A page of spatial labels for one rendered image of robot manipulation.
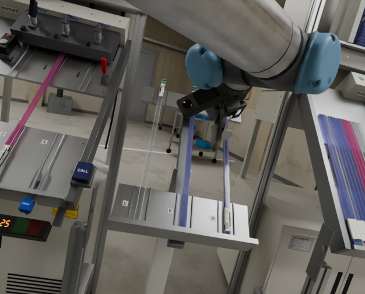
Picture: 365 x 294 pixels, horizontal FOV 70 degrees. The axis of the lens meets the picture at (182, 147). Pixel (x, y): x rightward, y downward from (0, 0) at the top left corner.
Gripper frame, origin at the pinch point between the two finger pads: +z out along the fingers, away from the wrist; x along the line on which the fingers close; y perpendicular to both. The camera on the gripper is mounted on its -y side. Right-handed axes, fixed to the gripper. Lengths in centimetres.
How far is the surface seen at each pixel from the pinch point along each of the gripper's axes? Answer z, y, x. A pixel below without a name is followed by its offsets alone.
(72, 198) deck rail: 8.4, -36.5, -4.6
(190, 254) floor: 127, 23, -27
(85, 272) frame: 56, -40, -17
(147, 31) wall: 425, 258, 556
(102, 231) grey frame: 72, -29, -2
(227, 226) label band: 1.7, -4.8, -26.3
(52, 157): 10.8, -38.6, 9.0
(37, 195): 8.0, -43.6, -1.4
